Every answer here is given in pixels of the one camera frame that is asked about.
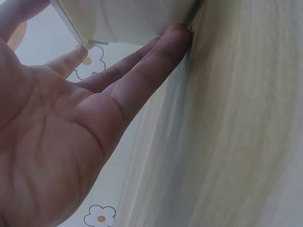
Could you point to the person's left hand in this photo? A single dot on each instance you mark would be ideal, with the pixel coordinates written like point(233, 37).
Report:
point(47, 132)

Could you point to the white plastic box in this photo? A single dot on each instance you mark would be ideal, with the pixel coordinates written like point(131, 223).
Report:
point(132, 19)

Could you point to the person's left thumb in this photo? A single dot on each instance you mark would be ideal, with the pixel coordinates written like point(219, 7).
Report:
point(21, 11)

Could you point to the person's left fingers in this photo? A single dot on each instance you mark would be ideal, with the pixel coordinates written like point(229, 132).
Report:
point(154, 63)

